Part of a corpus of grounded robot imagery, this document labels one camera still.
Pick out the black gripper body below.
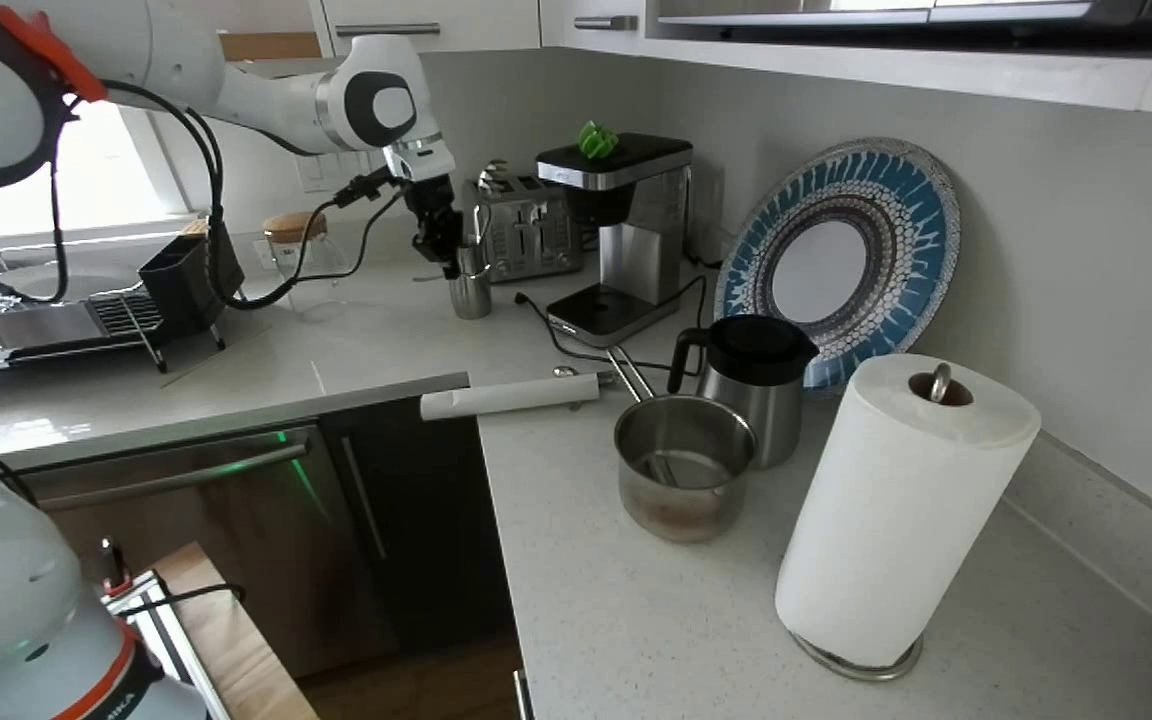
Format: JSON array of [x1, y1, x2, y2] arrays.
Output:
[[400, 171, 468, 258]]

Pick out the metal spoon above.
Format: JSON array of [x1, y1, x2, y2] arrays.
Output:
[[443, 254, 493, 289]]

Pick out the clear jar with wooden lid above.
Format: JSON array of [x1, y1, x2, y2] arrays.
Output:
[[259, 209, 331, 305]]

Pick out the small steel cup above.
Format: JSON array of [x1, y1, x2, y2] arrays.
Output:
[[443, 258, 497, 324]]

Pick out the small green object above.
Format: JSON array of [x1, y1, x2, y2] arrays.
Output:
[[570, 115, 624, 166]]

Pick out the black and steel coffee maker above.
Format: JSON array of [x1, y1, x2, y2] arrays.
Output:
[[531, 129, 728, 358]]

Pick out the white upper cabinet door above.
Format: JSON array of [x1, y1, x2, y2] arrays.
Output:
[[535, 0, 648, 57], [316, 0, 545, 60]]

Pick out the metal tongs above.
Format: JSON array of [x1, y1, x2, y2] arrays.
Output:
[[595, 346, 669, 407]]

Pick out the wooden shelf board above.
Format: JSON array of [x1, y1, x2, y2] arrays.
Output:
[[213, 29, 328, 63]]

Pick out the black utensil holder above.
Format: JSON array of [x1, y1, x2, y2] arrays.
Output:
[[136, 230, 249, 346]]

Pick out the dark cabinet door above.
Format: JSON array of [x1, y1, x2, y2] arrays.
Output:
[[316, 398, 516, 661]]

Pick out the steel carafe with black lid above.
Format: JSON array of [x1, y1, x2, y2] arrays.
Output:
[[663, 312, 824, 471]]

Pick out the blue and white patterned plate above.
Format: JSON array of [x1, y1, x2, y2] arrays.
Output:
[[712, 136, 962, 398]]

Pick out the steel dishwasher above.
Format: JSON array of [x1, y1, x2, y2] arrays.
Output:
[[0, 415, 400, 683]]

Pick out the metal dish rack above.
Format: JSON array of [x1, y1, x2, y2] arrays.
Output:
[[0, 230, 252, 381]]

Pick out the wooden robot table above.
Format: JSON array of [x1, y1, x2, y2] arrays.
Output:
[[146, 538, 318, 720]]

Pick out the metal paper towel holder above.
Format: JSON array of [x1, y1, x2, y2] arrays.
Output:
[[789, 360, 976, 688]]

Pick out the white paper towel roll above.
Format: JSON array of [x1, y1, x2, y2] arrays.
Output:
[[771, 354, 1044, 677]]

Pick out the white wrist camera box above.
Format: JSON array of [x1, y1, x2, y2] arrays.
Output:
[[381, 124, 463, 188]]

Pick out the black power cord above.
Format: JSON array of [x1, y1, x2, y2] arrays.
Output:
[[512, 271, 721, 372]]

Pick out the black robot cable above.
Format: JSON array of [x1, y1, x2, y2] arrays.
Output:
[[48, 77, 407, 317]]

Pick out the steel pot with white handle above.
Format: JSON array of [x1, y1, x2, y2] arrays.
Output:
[[415, 370, 760, 547]]

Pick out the red-tipped black cable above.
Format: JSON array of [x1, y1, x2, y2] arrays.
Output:
[[92, 538, 242, 622]]

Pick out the white open wall shelf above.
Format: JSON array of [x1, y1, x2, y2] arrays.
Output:
[[638, 0, 1152, 124]]

